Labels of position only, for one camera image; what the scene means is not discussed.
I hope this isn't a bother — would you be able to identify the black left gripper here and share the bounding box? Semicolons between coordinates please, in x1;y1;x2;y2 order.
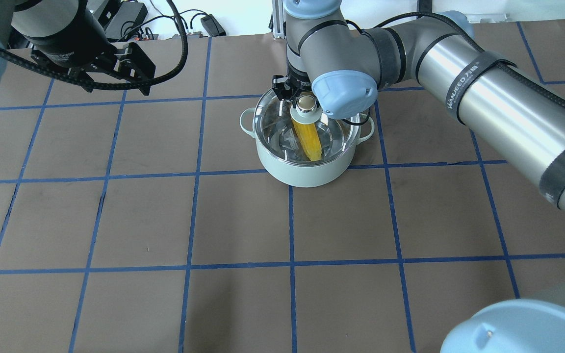
30;10;155;93

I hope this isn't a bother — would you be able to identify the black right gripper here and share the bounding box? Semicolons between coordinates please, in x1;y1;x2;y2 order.
272;63;315;109

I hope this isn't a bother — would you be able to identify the glass pot lid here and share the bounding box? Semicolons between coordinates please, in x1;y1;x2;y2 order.
253;90;369;167

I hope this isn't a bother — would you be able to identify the yellow toy corn cob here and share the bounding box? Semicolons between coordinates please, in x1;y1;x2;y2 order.
291;119;322;162

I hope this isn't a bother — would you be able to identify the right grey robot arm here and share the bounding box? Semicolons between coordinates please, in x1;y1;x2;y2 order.
273;0;565;353

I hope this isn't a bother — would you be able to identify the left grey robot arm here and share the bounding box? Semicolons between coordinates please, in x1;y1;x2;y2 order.
0;0;155;95

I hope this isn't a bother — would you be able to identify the pale green cooking pot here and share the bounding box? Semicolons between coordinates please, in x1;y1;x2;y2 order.
239;95;375;188

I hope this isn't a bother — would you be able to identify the black electronics box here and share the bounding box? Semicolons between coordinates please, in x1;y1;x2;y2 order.
87;0;121;28

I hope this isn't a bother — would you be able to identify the black power adapter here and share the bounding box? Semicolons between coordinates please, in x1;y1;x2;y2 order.
200;14;227;37

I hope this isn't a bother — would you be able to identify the aluminium frame post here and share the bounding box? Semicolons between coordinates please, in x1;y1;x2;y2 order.
271;0;286;39

